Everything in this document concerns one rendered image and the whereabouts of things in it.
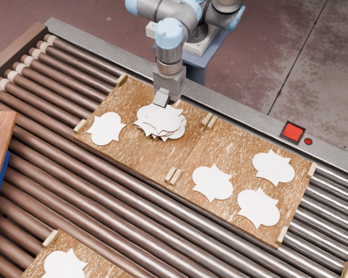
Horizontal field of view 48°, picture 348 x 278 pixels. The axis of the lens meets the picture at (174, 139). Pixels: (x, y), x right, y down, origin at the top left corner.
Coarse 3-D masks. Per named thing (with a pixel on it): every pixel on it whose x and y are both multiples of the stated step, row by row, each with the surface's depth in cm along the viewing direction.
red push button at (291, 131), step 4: (288, 124) 148; (288, 128) 147; (292, 128) 147; (296, 128) 147; (284, 132) 146; (288, 132) 146; (292, 132) 146; (296, 132) 146; (300, 132) 146; (288, 136) 145; (292, 136) 145; (296, 136) 145; (296, 140) 144
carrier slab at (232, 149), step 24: (216, 144) 142; (240, 144) 142; (264, 144) 143; (192, 168) 137; (240, 168) 137; (192, 192) 132; (240, 192) 132; (264, 192) 132; (288, 192) 132; (240, 216) 128; (288, 216) 128; (264, 240) 123
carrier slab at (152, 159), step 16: (128, 80) 159; (112, 96) 154; (128, 96) 154; (144, 96) 154; (96, 112) 150; (112, 112) 150; (128, 112) 150; (192, 112) 150; (128, 128) 146; (192, 128) 146; (112, 144) 142; (128, 144) 142; (144, 144) 142; (160, 144) 142; (176, 144) 142; (192, 144) 142; (128, 160) 139; (144, 160) 139; (160, 160) 139; (176, 160) 139; (144, 176) 136; (160, 176) 135
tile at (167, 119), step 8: (152, 104) 146; (152, 112) 144; (160, 112) 144; (168, 112) 144; (176, 112) 144; (152, 120) 142; (160, 120) 142; (168, 120) 142; (176, 120) 142; (160, 128) 140; (168, 128) 140; (176, 128) 140
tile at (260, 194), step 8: (248, 192) 131; (256, 192) 131; (240, 200) 130; (248, 200) 130; (256, 200) 130; (264, 200) 130; (272, 200) 130; (240, 208) 129; (248, 208) 128; (256, 208) 128; (264, 208) 128; (272, 208) 128; (248, 216) 127; (256, 216) 127; (264, 216) 127; (272, 216) 127; (256, 224) 125; (264, 224) 125; (272, 224) 125
